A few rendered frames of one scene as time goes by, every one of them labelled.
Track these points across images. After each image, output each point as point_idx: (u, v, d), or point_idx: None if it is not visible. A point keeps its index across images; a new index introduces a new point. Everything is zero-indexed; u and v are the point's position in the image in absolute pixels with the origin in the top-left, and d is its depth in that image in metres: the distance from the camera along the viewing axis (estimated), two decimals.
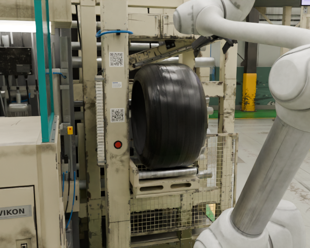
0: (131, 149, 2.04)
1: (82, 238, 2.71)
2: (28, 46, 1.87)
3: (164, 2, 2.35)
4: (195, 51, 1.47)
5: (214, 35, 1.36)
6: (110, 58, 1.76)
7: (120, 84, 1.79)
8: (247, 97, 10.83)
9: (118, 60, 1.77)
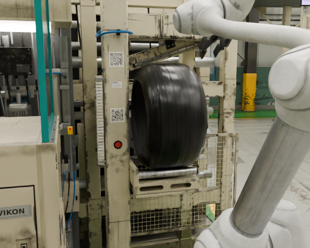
0: (131, 149, 2.04)
1: (82, 238, 2.71)
2: (28, 46, 1.87)
3: (164, 2, 2.35)
4: (201, 52, 1.49)
5: (214, 35, 1.36)
6: (110, 58, 1.76)
7: (120, 84, 1.79)
8: (247, 97, 10.83)
9: (118, 60, 1.77)
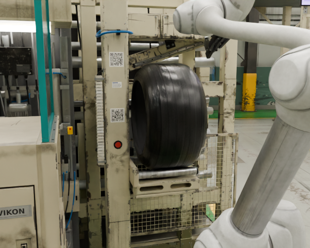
0: (131, 149, 2.04)
1: (82, 238, 2.71)
2: (28, 46, 1.87)
3: (164, 2, 2.35)
4: (207, 52, 1.50)
5: (214, 35, 1.36)
6: (110, 58, 1.76)
7: (120, 84, 1.79)
8: (247, 97, 10.83)
9: (118, 60, 1.77)
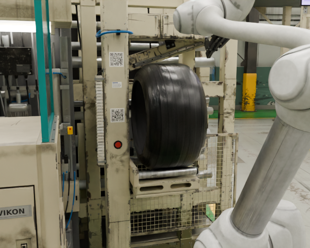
0: (131, 149, 2.04)
1: (82, 238, 2.71)
2: (28, 46, 1.87)
3: (164, 2, 2.35)
4: (207, 52, 1.50)
5: (214, 35, 1.36)
6: (110, 58, 1.76)
7: (120, 84, 1.79)
8: (247, 97, 10.83)
9: (118, 60, 1.77)
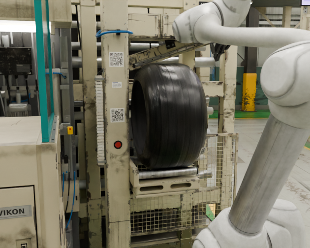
0: (131, 149, 2.04)
1: (82, 238, 2.71)
2: (28, 46, 1.87)
3: (164, 2, 2.35)
4: (214, 55, 1.53)
5: None
6: (110, 58, 1.76)
7: (120, 84, 1.79)
8: (247, 97, 10.83)
9: (118, 60, 1.77)
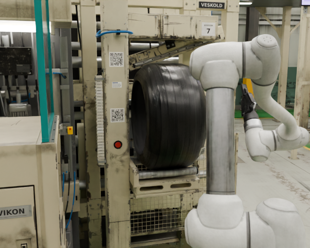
0: (131, 149, 2.04)
1: (82, 238, 2.71)
2: (28, 46, 1.87)
3: (164, 2, 2.35)
4: (245, 89, 1.84)
5: (251, 110, 1.75)
6: (110, 58, 1.76)
7: (120, 84, 1.79)
8: None
9: (118, 60, 1.77)
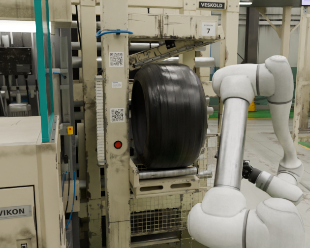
0: (131, 149, 2.04)
1: (82, 238, 2.71)
2: (28, 46, 1.87)
3: (164, 2, 2.35)
4: None
5: (250, 170, 1.68)
6: (110, 58, 1.76)
7: (120, 84, 1.79)
8: None
9: (118, 60, 1.77)
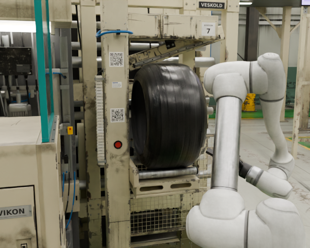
0: (131, 149, 2.04)
1: (82, 238, 2.71)
2: (28, 46, 1.87)
3: (164, 2, 2.35)
4: None
5: (240, 165, 1.70)
6: (110, 58, 1.76)
7: (120, 84, 1.79)
8: (247, 97, 10.83)
9: (118, 60, 1.77)
